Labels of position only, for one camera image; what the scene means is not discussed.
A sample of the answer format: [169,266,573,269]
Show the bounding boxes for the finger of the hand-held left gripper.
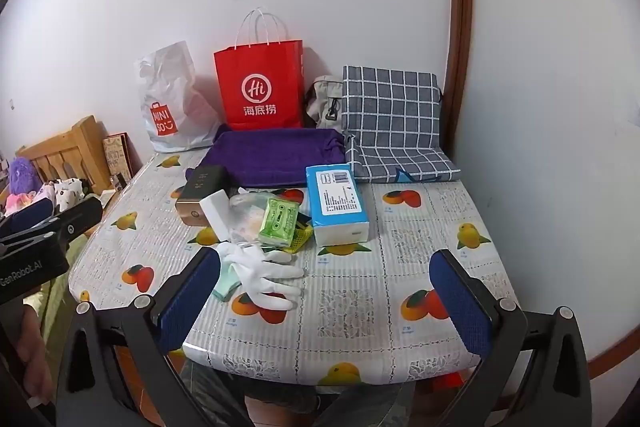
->
[0,196,104,258]
[2,198,55,230]

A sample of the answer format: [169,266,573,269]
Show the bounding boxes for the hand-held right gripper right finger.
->
[429,248,608,427]

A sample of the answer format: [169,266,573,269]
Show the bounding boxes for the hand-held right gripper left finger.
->
[55,246,256,427]

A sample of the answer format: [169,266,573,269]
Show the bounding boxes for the mint green cloth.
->
[212,274,246,300]

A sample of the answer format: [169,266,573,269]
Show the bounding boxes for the white glove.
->
[217,241,306,311]

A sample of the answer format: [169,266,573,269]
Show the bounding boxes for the green tissue pack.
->
[257,198,301,249]

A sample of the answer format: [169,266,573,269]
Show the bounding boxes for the yellow pouch with black straps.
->
[287,214,316,254]

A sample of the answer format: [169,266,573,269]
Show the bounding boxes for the pink cloth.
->
[2,192,38,215]

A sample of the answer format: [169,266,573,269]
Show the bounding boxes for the white polka dot cloth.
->
[32,178,93,212]

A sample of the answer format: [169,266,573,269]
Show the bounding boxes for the purple plush toy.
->
[7,157,41,195]

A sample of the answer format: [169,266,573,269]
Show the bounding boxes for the brown cardboard items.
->
[15,116,113,198]

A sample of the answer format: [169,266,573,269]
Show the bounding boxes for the white box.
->
[199,189,233,244]

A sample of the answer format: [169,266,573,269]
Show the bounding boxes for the clear plastic bag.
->
[229,189,273,244]

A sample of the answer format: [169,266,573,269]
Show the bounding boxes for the brown gold box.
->
[175,165,227,228]

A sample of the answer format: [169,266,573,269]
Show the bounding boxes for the fruit print tablecloth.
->
[67,147,521,388]

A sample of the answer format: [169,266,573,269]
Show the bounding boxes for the white plastic shopping bag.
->
[134,41,223,154]

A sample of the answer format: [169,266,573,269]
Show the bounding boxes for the blue tissue box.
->
[305,163,371,248]

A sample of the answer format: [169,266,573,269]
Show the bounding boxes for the purple towel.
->
[186,124,347,188]

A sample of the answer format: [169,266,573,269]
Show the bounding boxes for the red paper bag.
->
[214,8,305,131]

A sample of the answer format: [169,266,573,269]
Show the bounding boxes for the beige fabric bag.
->
[305,75,346,130]

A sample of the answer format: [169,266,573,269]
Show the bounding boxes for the brown wooden door frame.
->
[444,0,474,152]

